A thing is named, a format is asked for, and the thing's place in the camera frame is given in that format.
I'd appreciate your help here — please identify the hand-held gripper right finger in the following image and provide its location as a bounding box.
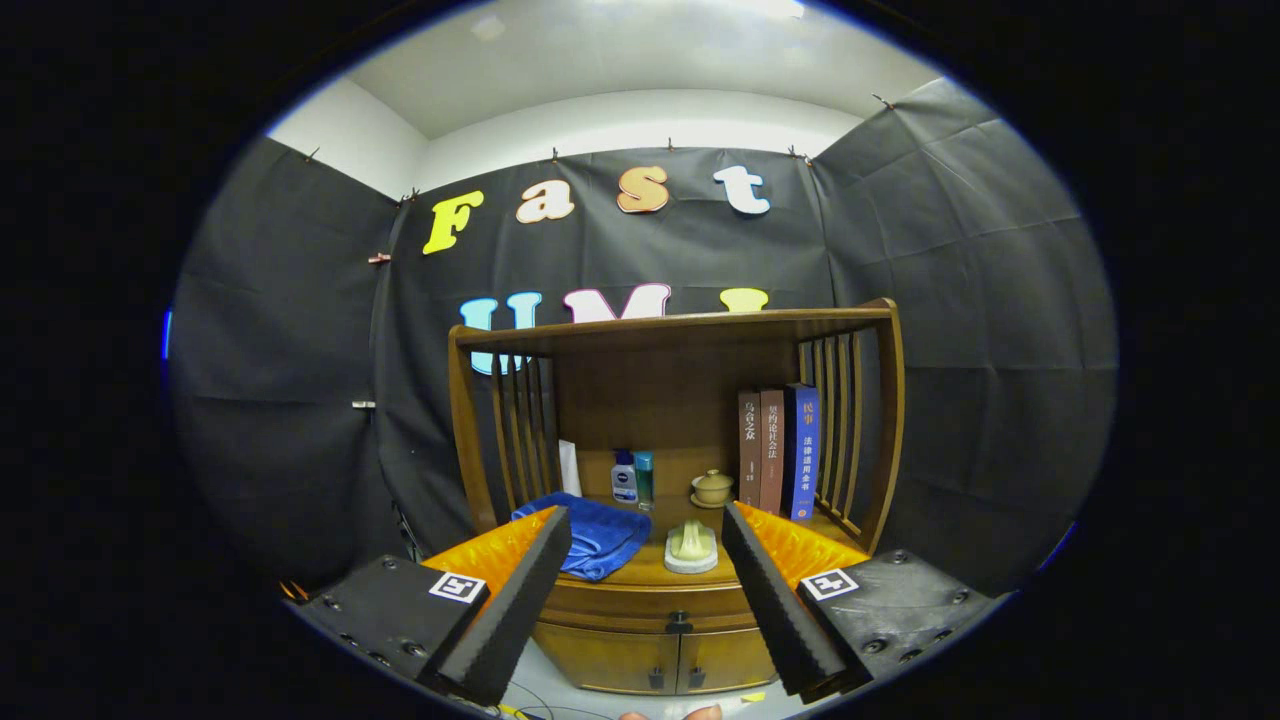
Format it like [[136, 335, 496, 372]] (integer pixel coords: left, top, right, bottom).
[[720, 501, 1006, 704]]

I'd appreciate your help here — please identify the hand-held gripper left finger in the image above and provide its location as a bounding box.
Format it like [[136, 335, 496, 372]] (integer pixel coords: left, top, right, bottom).
[[285, 505, 573, 708]]

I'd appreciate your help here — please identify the wooden drawer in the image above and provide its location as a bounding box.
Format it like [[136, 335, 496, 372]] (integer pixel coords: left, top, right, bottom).
[[540, 575, 761, 633]]

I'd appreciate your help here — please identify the pale green packaged item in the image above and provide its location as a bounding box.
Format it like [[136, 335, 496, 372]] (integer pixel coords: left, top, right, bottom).
[[664, 519, 719, 575]]

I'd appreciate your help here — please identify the wooden cabinet door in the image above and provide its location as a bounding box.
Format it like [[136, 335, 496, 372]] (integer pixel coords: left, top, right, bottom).
[[676, 625, 781, 695], [533, 622, 683, 696]]

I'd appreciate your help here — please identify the wooden countertop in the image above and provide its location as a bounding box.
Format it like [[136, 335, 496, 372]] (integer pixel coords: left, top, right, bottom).
[[500, 495, 871, 589]]

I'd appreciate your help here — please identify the wooden cabinet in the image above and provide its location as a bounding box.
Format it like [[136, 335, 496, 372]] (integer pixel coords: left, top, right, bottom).
[[447, 297, 906, 697]]

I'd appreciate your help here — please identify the blue folded towel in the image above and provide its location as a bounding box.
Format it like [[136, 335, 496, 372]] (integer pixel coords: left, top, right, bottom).
[[510, 491, 653, 583]]

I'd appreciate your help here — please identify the reddish brown book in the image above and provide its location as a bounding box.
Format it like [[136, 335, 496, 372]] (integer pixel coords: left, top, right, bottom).
[[759, 389, 786, 516]]

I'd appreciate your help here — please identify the blue book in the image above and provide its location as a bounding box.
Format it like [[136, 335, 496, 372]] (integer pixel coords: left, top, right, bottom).
[[782, 383, 821, 523]]

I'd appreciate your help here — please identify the dark brown book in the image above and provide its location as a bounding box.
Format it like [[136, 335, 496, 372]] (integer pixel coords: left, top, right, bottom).
[[738, 391, 763, 507]]

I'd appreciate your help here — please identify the black backdrop cloth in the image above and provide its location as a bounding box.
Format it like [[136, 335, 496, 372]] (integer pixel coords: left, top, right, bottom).
[[168, 75, 1119, 601]]

